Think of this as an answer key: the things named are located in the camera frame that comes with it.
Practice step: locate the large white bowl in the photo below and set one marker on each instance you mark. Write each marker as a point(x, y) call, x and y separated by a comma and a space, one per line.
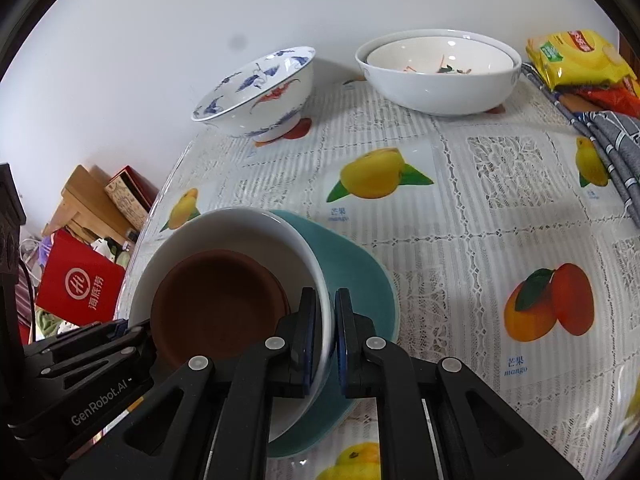
point(435, 95)

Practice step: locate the red chip bag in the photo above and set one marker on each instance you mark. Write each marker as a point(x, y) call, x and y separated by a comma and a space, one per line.
point(615, 97)

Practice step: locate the yellow chip bag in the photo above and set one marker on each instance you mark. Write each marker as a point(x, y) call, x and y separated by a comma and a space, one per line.
point(570, 60)

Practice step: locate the brown patterned box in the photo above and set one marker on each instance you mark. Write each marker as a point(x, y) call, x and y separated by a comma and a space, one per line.
point(130, 200)

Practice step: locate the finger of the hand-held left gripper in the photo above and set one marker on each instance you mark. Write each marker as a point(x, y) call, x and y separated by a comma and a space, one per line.
point(90, 360)
point(75, 337)

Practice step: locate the cream bowl with orange print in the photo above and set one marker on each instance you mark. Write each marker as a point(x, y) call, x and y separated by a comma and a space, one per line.
point(425, 57)

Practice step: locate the blue patterned white bowl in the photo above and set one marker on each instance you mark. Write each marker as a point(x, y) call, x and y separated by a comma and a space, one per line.
point(260, 110)

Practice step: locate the brown small dish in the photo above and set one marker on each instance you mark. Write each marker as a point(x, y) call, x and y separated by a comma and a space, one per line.
point(215, 305)
point(283, 295)

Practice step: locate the grey checked cloth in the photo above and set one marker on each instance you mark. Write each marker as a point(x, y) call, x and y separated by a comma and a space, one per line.
point(620, 135)

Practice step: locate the light blue square plate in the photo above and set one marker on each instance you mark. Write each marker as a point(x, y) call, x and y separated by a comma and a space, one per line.
point(360, 270)

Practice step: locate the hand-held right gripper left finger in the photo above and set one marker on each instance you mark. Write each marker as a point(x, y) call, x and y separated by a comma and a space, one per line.
point(310, 340)

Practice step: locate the red paper bag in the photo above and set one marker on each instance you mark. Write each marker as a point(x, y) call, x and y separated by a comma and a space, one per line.
point(80, 280)

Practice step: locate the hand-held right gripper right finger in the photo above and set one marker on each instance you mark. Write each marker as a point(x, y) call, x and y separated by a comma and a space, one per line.
point(341, 340)

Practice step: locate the plain white bowl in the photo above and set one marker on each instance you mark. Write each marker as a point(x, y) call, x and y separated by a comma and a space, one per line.
point(240, 230)

